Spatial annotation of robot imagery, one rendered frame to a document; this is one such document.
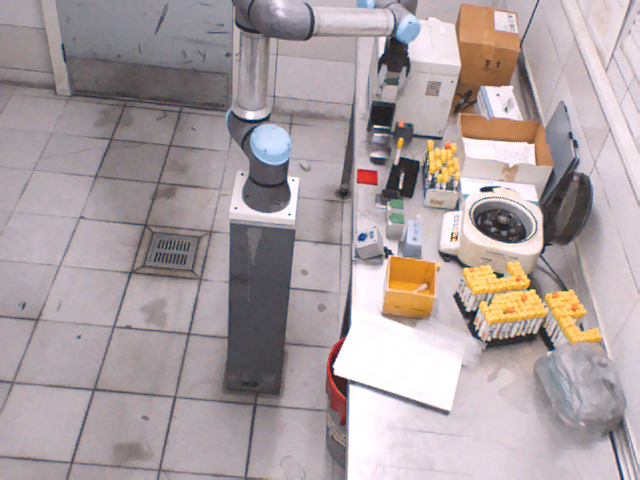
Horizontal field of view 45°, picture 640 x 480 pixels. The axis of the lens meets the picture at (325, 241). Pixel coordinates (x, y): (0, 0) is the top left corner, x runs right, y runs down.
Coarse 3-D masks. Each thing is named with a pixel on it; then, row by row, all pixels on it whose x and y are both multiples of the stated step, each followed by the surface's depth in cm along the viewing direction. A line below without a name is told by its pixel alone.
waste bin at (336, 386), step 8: (336, 344) 254; (336, 352) 254; (328, 360) 250; (336, 360) 256; (328, 368) 247; (328, 376) 246; (336, 376) 260; (328, 384) 247; (336, 384) 262; (344, 384) 263; (328, 392) 251; (336, 392) 242; (344, 392) 266; (328, 400) 259; (336, 400) 244; (344, 400) 240; (328, 408) 260; (336, 408) 247; (344, 408) 241; (328, 416) 262; (336, 416) 252; (344, 416) 242; (328, 424) 265; (336, 424) 255; (344, 424) 245; (328, 432) 267; (336, 432) 258; (344, 432) 254; (328, 440) 270; (336, 440) 261; (344, 440) 257; (336, 448) 265; (344, 448) 260; (336, 456) 269; (344, 456) 264; (344, 464) 268
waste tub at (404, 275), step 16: (400, 256) 211; (400, 272) 215; (416, 272) 214; (432, 272) 213; (384, 288) 211; (400, 288) 215; (416, 288) 216; (432, 288) 208; (384, 304) 206; (400, 304) 205; (416, 304) 204; (432, 304) 204
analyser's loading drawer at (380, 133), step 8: (376, 120) 267; (384, 120) 267; (376, 128) 259; (384, 128) 259; (376, 136) 256; (384, 136) 256; (376, 144) 257; (384, 144) 257; (376, 152) 254; (384, 152) 254
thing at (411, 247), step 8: (408, 224) 222; (408, 232) 218; (416, 232) 219; (408, 240) 216; (416, 240) 216; (400, 248) 226; (408, 248) 217; (416, 248) 216; (408, 256) 219; (416, 256) 219
